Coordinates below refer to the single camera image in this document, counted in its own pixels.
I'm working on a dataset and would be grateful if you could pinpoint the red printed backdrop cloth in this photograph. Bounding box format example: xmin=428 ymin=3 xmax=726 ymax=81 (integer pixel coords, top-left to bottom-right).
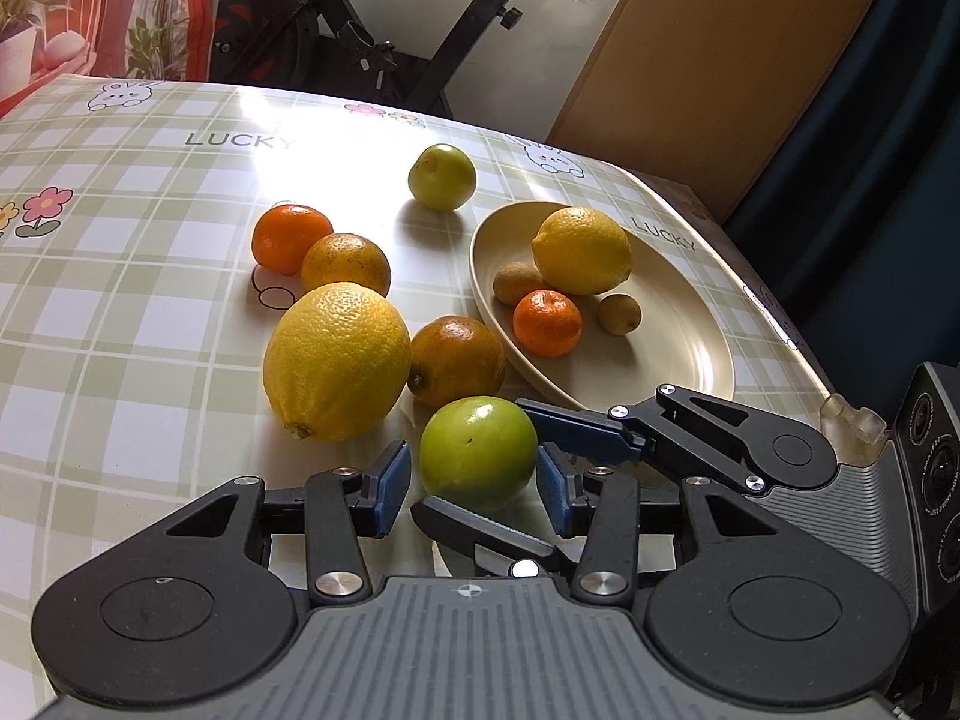
xmin=0 ymin=0 xmax=226 ymax=121

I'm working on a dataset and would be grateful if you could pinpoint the dark blue curtain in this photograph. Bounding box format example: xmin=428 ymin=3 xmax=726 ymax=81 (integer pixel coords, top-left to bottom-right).
xmin=724 ymin=0 xmax=960 ymax=421

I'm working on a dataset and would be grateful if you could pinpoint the yellow-green round fruit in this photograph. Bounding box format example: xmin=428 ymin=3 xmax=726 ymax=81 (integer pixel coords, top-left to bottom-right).
xmin=407 ymin=143 xmax=477 ymax=211

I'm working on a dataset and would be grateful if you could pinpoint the small brownish round fruit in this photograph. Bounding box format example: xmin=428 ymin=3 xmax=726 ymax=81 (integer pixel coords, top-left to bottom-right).
xmin=596 ymin=292 xmax=644 ymax=335
xmin=492 ymin=261 xmax=548 ymax=308

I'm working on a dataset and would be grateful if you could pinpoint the black exercise bike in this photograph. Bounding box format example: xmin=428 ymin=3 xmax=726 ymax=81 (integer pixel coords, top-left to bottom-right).
xmin=206 ymin=0 xmax=620 ymax=117

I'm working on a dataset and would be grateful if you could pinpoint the beige round plate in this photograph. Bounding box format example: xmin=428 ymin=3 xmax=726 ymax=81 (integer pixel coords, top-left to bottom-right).
xmin=469 ymin=201 xmax=736 ymax=413

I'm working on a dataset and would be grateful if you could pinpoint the dull yellowish orange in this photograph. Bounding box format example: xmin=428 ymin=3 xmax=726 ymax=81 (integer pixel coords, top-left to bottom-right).
xmin=301 ymin=232 xmax=392 ymax=299

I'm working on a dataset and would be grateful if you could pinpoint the green checked rabbit tablecloth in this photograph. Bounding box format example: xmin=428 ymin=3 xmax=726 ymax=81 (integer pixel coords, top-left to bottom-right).
xmin=0 ymin=73 xmax=833 ymax=631

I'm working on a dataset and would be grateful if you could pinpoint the clear table corner guard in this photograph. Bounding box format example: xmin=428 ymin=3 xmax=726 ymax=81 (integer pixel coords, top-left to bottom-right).
xmin=821 ymin=392 xmax=892 ymax=466

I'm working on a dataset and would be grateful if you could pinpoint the dark brownish orange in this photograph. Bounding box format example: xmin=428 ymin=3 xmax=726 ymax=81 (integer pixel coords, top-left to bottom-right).
xmin=407 ymin=315 xmax=508 ymax=410

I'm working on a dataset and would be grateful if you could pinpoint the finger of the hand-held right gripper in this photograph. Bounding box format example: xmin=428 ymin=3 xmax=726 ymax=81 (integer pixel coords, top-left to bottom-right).
xmin=516 ymin=382 xmax=837 ymax=497
xmin=411 ymin=496 xmax=575 ymax=578

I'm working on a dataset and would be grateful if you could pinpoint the small orange mandarin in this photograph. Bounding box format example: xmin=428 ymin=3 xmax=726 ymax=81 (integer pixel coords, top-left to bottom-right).
xmin=512 ymin=289 xmax=584 ymax=359

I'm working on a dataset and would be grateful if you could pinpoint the bright orange mandarin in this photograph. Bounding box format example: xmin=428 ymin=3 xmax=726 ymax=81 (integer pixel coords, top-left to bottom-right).
xmin=251 ymin=204 xmax=335 ymax=276

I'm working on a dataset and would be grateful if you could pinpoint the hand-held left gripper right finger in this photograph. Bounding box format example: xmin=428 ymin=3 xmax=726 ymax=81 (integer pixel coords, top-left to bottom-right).
xmin=534 ymin=441 xmax=803 ymax=605

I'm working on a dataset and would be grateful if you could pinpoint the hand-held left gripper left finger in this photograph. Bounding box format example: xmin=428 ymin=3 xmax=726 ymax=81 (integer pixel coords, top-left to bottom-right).
xmin=131 ymin=441 xmax=412 ymax=605

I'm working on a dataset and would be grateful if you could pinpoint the green apple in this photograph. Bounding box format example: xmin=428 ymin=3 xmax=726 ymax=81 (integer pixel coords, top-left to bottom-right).
xmin=418 ymin=395 xmax=539 ymax=517

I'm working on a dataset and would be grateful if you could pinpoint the large yellow lemon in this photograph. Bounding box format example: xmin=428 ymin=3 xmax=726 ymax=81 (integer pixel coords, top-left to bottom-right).
xmin=262 ymin=281 xmax=413 ymax=443

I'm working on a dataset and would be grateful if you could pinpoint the wooden board panel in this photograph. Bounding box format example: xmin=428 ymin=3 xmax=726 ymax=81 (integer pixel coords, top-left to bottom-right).
xmin=546 ymin=0 xmax=897 ymax=218

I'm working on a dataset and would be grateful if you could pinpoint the smaller yellow lemon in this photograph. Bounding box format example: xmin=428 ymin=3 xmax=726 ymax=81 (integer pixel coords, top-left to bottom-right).
xmin=531 ymin=206 xmax=635 ymax=297

